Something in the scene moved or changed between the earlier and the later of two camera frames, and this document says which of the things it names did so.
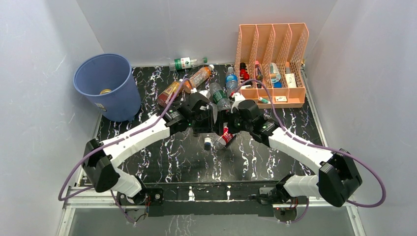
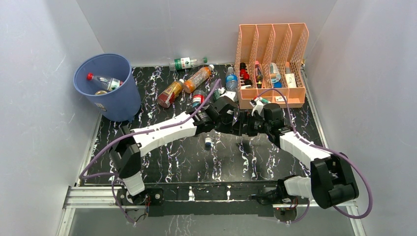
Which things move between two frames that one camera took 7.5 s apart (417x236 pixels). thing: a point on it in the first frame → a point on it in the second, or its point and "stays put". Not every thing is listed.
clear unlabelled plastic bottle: [208, 143] stays put
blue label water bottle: [231, 81] stays put
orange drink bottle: [196, 80] stays put
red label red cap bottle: [223, 141] → [106, 83]
